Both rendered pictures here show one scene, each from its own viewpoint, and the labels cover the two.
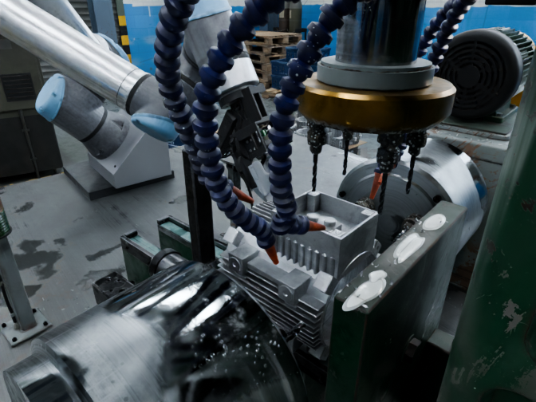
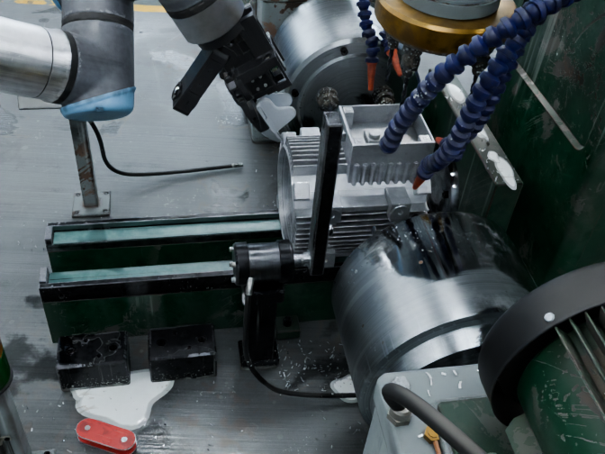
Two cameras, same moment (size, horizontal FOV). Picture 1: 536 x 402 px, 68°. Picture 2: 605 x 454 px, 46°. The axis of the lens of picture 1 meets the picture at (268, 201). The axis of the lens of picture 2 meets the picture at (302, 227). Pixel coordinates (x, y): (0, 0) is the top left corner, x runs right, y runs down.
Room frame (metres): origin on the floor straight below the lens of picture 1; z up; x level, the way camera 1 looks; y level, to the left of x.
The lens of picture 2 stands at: (0.11, 0.68, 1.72)
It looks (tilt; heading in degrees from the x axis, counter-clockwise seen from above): 42 degrees down; 305
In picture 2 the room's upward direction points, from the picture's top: 6 degrees clockwise
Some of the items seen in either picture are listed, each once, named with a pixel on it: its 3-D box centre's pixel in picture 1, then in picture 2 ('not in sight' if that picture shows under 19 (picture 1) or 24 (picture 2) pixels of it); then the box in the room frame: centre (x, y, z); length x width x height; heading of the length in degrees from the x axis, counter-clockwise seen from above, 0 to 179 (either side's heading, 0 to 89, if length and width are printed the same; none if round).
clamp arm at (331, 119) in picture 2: (201, 232); (321, 200); (0.49, 0.09, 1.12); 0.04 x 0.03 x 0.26; 49
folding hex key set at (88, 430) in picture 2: not in sight; (106, 437); (0.60, 0.40, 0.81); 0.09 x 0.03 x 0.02; 22
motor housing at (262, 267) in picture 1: (299, 273); (347, 194); (0.54, -0.05, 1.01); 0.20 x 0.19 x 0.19; 48
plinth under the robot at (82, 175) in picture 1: (118, 171); not in sight; (1.46, 0.59, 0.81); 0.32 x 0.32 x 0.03; 39
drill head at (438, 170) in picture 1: (420, 198); (336, 62); (0.77, -0.33, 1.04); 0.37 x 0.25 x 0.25; 139
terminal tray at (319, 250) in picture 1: (323, 232); (382, 143); (0.51, -0.08, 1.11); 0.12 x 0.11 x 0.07; 48
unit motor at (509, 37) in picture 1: (461, 116); not in sight; (1.00, -0.49, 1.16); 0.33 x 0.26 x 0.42; 139
